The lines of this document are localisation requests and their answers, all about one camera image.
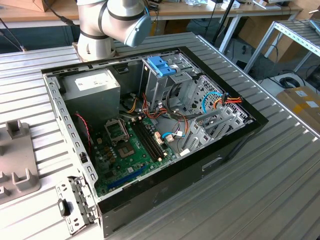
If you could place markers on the small brown cardboard box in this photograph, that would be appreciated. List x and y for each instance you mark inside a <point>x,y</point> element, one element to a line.
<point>37,3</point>

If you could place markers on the black tripod pole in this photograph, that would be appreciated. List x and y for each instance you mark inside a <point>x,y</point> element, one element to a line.
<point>226,15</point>

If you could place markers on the black RAM slot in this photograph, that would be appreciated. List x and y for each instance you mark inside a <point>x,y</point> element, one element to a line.
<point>142,140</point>
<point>152,140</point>
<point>146,140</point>
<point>149,140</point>

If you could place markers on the CPU socket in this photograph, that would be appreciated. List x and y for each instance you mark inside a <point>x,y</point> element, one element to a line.
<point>126,151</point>

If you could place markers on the perforated metal front cage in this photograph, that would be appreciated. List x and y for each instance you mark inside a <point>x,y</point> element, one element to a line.
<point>212,85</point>

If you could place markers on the green motherboard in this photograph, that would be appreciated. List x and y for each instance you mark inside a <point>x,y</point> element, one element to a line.
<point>120,172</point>

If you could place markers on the blue drive cage latch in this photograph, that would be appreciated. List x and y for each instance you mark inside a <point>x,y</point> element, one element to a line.
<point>160,67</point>

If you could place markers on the black open PC case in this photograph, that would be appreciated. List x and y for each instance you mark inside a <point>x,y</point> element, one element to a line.
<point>175,180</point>

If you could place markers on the large cardboard box with labels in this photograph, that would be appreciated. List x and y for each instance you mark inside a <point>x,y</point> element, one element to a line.
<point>300,107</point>

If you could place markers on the grey metal drive cage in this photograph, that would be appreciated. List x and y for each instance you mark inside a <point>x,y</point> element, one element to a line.
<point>155,87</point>

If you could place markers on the grey metal disk bay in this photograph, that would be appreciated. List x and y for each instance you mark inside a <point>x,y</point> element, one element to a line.
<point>197,135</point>

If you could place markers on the grey parts rack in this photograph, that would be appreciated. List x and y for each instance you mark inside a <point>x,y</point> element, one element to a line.
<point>15,155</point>

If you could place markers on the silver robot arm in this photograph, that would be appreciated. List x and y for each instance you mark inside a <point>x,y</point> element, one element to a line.
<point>100,20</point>

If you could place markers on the grey power supply unit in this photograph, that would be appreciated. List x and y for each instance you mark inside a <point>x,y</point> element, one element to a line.
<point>95,100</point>

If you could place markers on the long wooden desk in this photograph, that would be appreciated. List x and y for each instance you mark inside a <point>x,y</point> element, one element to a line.
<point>190,11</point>

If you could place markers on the blue expansion slot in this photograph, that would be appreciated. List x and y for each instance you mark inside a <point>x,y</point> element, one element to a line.
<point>127,176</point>

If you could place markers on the cardboard sheet under desk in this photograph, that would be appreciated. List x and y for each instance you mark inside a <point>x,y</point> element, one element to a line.
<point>252,32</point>

